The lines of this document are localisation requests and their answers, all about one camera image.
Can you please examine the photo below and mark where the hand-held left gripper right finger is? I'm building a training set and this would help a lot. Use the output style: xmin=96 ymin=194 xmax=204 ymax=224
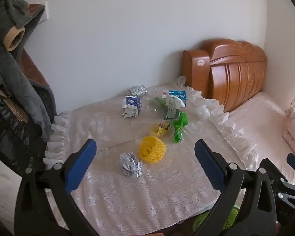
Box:
xmin=194 ymin=139 xmax=278 ymax=236

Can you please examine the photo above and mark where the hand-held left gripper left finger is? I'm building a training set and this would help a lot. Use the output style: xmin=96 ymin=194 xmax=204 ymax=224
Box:
xmin=14 ymin=138 xmax=99 ymax=236

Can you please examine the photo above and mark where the green plastic pouch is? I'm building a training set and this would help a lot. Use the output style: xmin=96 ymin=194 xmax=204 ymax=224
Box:
xmin=172 ymin=112 xmax=189 ymax=143

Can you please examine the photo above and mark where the green plastic basket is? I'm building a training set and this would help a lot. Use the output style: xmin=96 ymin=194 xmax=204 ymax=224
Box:
xmin=192 ymin=205 xmax=239 ymax=232

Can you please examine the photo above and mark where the blue white package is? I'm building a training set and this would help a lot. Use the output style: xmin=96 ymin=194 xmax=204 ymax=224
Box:
xmin=120 ymin=95 xmax=143 ymax=118

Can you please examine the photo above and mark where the crumpled silver paper ball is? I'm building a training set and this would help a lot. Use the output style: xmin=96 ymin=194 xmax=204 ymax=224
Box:
xmin=120 ymin=152 xmax=143 ymax=177

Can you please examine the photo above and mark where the clear plastic bag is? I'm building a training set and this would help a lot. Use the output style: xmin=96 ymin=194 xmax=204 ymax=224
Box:
xmin=197 ymin=104 xmax=211 ymax=118

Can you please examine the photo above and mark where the bed with pink sheet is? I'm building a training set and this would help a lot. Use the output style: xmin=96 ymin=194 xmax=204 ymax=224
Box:
xmin=226 ymin=91 xmax=295 ymax=185

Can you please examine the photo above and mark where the white lace tablecloth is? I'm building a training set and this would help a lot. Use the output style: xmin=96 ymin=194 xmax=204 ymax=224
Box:
xmin=43 ymin=76 xmax=260 ymax=234

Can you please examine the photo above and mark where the yellow foam fruit net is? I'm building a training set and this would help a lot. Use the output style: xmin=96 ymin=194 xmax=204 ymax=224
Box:
xmin=139 ymin=135 xmax=167 ymax=163

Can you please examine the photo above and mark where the yellow snack wrapper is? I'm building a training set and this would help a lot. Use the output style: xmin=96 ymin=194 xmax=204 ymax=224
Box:
xmin=150 ymin=122 xmax=172 ymax=137

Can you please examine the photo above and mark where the clear plastic bottle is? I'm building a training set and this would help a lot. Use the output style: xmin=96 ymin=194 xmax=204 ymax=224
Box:
xmin=143 ymin=97 xmax=182 ymax=121

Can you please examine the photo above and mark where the blue white milk carton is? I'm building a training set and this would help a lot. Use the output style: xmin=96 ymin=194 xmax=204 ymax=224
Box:
xmin=162 ymin=90 xmax=187 ymax=108

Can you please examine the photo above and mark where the dark patterned garment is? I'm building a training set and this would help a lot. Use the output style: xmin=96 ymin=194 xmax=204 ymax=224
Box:
xmin=0 ymin=81 xmax=51 ymax=177

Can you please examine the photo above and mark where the silver blister pack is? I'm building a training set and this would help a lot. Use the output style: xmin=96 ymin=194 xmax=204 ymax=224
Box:
xmin=129 ymin=86 xmax=148 ymax=96

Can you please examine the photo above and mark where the wooden headboard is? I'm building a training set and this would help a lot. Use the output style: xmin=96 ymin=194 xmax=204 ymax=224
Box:
xmin=182 ymin=39 xmax=268 ymax=112

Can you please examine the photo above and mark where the brown fleece garment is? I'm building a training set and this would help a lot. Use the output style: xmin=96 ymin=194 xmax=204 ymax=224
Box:
xmin=19 ymin=4 xmax=50 ymax=90

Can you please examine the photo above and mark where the grey fleece robe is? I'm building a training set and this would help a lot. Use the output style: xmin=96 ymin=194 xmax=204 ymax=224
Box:
xmin=0 ymin=0 xmax=56 ymax=138

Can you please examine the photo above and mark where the white wall switch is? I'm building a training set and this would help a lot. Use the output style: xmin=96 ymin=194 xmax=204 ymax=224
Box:
xmin=38 ymin=1 xmax=50 ymax=25

